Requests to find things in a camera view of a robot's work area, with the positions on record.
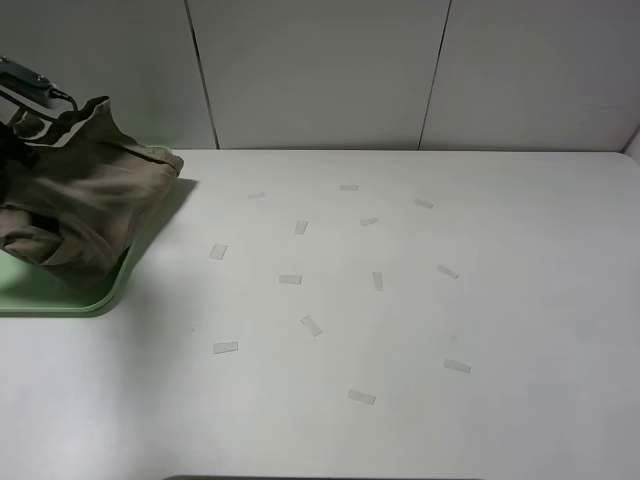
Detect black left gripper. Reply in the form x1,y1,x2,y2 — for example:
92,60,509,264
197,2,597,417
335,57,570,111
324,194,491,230
0,124,40,199

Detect khaki shorts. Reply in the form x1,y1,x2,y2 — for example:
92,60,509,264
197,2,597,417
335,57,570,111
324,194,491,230
1,97,184,291

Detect green plastic tray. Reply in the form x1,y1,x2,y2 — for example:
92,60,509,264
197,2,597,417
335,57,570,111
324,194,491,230
0,144,174,319

